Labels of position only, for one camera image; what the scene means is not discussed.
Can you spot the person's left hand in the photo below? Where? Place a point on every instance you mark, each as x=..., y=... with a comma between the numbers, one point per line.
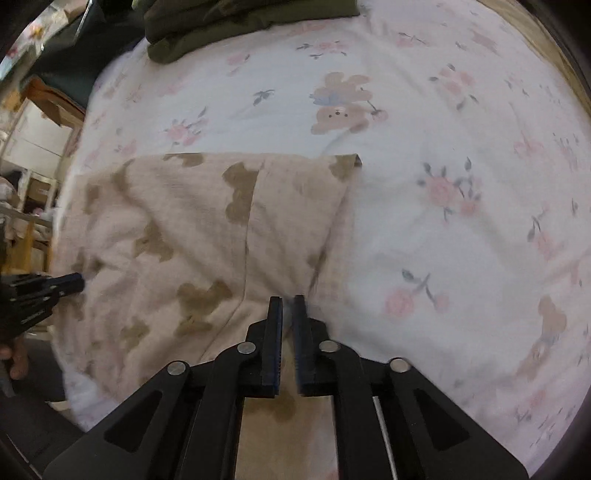
x=16, y=364

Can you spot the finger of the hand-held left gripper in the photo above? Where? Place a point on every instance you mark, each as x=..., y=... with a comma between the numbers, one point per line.
x=69, y=282

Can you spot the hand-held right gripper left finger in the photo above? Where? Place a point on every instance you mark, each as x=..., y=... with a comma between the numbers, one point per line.
x=277, y=341

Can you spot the dark green hanging cloth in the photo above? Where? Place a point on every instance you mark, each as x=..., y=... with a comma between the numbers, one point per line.
x=83, y=69

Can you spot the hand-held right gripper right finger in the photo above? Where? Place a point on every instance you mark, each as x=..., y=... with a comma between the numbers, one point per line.
x=299, y=346

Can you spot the white floral bed sheet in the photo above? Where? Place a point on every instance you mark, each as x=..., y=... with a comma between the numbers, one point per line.
x=438, y=138

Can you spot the olive folded garment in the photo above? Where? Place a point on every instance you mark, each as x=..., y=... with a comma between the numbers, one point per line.
x=249, y=11
x=184, y=46

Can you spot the pink bear-print pants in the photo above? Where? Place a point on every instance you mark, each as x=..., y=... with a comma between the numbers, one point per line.
x=184, y=221

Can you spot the cream nightstand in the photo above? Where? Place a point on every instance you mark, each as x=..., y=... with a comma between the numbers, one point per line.
x=41, y=143

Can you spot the cream bear-print duvet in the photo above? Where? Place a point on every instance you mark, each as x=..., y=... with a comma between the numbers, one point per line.
x=531, y=23

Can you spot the person's dark grey clothing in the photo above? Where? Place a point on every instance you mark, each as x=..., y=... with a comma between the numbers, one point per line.
x=37, y=415

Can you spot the wooden rack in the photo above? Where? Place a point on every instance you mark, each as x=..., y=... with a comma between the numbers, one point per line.
x=27, y=221

